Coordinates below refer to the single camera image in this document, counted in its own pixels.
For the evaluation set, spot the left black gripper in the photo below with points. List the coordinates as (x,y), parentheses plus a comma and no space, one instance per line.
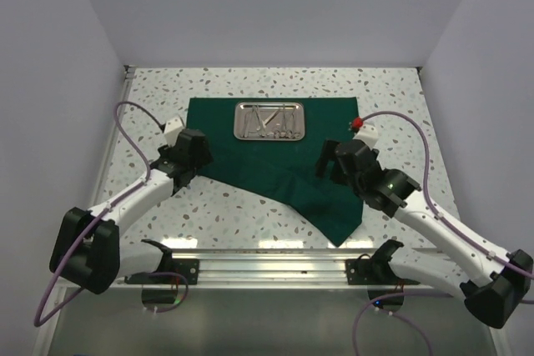
(204,157)

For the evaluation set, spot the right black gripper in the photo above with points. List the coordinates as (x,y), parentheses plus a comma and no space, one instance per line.
(328,153)

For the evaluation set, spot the green surgical cloth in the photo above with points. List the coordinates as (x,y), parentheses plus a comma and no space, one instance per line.
(283,172)

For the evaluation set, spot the steel instrument tray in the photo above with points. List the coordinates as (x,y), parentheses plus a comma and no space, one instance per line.
(241,118)

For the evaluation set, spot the steel tweezers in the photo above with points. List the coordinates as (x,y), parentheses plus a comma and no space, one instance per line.
(264,122)

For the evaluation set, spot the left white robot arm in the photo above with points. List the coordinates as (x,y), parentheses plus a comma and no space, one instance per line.
(88,252)

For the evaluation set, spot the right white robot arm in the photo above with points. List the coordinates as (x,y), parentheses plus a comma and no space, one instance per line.
(488,279)

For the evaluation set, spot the steel scissors in tray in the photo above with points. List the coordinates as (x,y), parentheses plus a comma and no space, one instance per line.
(287,127)

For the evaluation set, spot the steel forceps in tray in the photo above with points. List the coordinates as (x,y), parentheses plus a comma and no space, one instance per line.
(255,124)

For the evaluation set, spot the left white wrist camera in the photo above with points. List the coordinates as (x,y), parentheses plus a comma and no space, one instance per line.
(172,129)

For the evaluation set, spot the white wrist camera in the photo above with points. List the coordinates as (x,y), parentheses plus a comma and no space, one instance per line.
(365,132)
(172,129)

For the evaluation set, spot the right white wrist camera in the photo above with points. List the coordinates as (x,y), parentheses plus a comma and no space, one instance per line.
(365,132)

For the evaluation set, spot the aluminium left side rail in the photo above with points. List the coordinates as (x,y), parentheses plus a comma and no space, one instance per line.
(110,136)

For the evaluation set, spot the aluminium rail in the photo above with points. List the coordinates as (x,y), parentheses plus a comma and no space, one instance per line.
(276,264)
(110,136)

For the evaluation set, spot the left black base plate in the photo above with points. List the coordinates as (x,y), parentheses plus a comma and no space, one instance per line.
(179,270)

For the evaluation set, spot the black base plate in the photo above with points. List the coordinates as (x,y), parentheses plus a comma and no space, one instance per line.
(370,270)
(179,270)

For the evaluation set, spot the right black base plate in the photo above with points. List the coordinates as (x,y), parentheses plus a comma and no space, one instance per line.
(370,270)

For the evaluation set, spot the aluminium front rail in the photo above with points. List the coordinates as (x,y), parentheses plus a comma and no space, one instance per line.
(276,264)

